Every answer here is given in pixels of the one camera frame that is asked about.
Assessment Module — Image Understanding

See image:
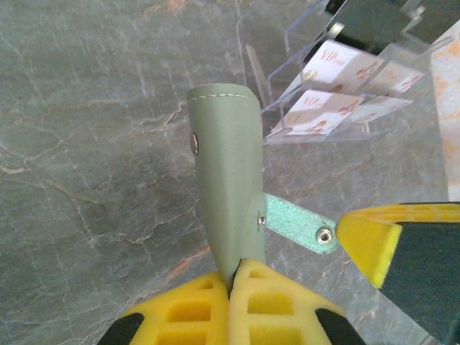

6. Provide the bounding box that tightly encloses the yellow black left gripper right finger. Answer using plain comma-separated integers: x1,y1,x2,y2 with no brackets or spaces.
228,257,366,345

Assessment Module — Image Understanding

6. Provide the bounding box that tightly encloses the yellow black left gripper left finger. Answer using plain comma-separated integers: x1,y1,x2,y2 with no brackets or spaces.
103,271,231,345

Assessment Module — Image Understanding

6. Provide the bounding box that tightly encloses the white VIP card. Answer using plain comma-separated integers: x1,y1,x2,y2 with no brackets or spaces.
350,95,414,125
366,60,426,95
267,89,364,139
300,39,385,95

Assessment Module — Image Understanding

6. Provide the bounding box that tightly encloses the clear acrylic card stand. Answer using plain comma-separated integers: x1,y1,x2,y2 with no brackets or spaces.
235,0,456,145

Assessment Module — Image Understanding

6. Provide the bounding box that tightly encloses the black card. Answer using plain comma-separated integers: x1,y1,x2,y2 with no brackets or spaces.
328,3,414,57
402,0,460,47

